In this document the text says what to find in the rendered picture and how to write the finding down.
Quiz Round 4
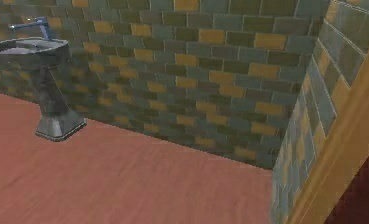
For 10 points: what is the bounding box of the dark red room door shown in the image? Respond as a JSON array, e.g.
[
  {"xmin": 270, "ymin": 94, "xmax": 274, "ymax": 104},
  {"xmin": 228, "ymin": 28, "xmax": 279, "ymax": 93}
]
[{"xmin": 323, "ymin": 146, "xmax": 369, "ymax": 224}]

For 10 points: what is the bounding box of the blue grey sink tap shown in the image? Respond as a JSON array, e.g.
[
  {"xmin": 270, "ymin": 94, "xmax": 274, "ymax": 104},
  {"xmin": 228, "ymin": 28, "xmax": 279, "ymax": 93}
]
[{"xmin": 8, "ymin": 16, "xmax": 54, "ymax": 42}]

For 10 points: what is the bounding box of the light wooden door frame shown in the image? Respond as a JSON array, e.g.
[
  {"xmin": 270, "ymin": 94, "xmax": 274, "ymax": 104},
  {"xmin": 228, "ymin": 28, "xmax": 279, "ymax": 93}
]
[{"xmin": 284, "ymin": 39, "xmax": 369, "ymax": 224}]

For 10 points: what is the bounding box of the dark grey pedestal sink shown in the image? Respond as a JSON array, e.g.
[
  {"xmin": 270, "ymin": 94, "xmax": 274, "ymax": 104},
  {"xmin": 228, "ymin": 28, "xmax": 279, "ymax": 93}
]
[{"xmin": 0, "ymin": 37, "xmax": 88, "ymax": 142}]

